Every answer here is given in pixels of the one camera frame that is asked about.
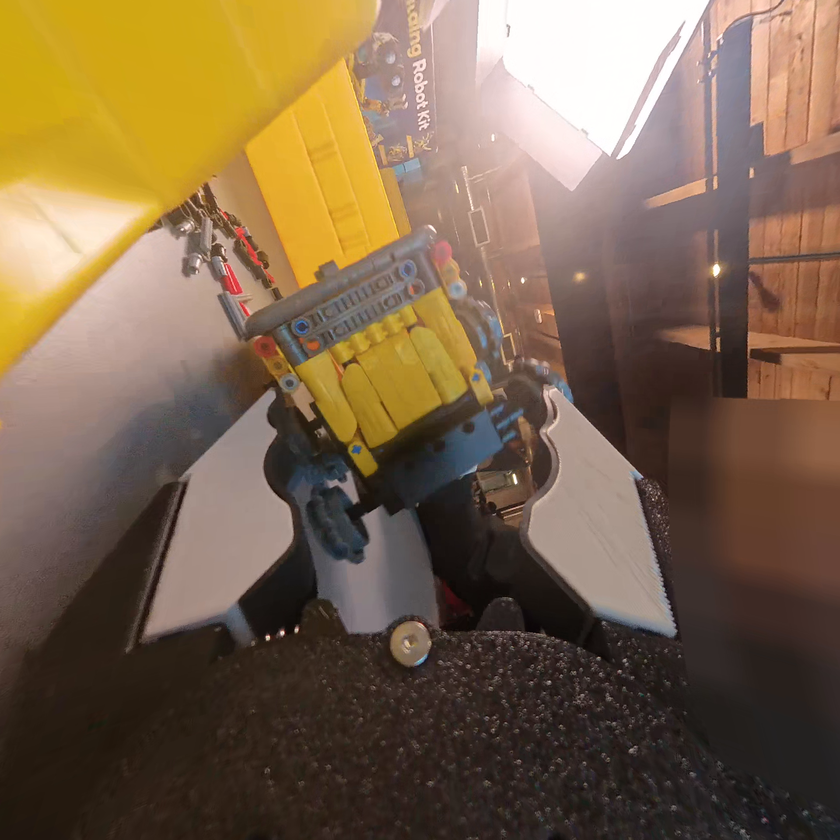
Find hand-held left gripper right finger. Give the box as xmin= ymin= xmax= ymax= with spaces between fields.
xmin=520 ymin=386 xmax=678 ymax=637

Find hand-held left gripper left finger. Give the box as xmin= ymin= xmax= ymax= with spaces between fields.
xmin=140 ymin=390 xmax=319 ymax=647

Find yellow brick toy truck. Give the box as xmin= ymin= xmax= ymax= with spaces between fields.
xmin=244 ymin=225 xmax=573 ymax=564

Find pale grey desk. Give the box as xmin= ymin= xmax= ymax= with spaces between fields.
xmin=0 ymin=151 xmax=441 ymax=657

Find pile of small brick parts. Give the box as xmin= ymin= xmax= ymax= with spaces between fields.
xmin=154 ymin=182 xmax=280 ymax=316

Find large yellow storage bin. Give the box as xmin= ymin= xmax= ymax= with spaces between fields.
xmin=0 ymin=0 xmax=382 ymax=395

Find blue toy kit box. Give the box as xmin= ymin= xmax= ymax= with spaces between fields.
xmin=354 ymin=0 xmax=439 ymax=165

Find black metal post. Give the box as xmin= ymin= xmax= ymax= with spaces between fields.
xmin=712 ymin=16 xmax=754 ymax=400

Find wooden wall shelves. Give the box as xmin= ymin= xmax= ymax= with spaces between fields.
xmin=646 ymin=134 xmax=840 ymax=368

